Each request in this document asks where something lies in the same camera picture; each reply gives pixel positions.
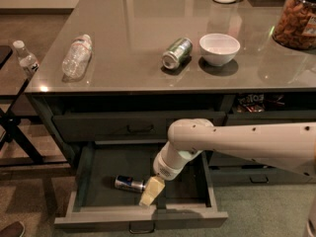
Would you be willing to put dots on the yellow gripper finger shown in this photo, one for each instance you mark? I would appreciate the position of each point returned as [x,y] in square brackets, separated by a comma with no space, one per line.
[154,186]

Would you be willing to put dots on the blue silver redbull can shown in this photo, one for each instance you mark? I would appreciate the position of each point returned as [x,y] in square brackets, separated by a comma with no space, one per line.
[129,184]

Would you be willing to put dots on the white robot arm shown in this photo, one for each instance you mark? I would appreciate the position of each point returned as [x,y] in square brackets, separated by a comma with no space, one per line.
[287,146]

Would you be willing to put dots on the open grey middle drawer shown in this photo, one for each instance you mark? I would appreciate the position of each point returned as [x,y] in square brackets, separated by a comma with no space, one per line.
[96,205]

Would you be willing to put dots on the grey top left drawer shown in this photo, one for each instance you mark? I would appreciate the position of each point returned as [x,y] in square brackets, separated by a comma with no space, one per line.
[114,127]

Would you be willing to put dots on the grey bottom right drawer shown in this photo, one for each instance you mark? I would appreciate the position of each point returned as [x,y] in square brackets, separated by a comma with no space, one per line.
[256,177]

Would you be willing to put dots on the grey middle right drawer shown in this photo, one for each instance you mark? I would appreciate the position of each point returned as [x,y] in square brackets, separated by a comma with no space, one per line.
[221,160]

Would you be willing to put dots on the grey counter cabinet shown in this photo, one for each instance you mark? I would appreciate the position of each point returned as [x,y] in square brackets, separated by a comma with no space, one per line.
[125,72]

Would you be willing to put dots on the snack bags in drawer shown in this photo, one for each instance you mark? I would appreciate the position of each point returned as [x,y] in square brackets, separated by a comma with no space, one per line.
[256,103]

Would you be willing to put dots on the green silver soda can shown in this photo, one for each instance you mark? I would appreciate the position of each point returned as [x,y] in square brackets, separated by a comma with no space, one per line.
[177,53]

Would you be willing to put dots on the dark side table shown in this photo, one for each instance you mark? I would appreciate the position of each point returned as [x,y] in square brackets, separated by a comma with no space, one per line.
[9,121]

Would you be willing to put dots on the brown shoe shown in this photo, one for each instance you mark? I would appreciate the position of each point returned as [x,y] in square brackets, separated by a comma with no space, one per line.
[16,229]

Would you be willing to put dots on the clear plastic water bottle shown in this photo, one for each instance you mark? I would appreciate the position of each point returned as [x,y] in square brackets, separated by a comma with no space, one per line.
[77,58]

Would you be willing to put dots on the white ceramic bowl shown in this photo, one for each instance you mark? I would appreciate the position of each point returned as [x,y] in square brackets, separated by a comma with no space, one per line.
[218,49]

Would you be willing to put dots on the small water bottle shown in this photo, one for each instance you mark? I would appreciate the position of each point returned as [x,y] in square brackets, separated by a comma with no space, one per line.
[27,60]

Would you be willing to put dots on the clear jar of snacks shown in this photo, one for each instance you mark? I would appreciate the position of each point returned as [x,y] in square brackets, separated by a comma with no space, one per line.
[296,27]

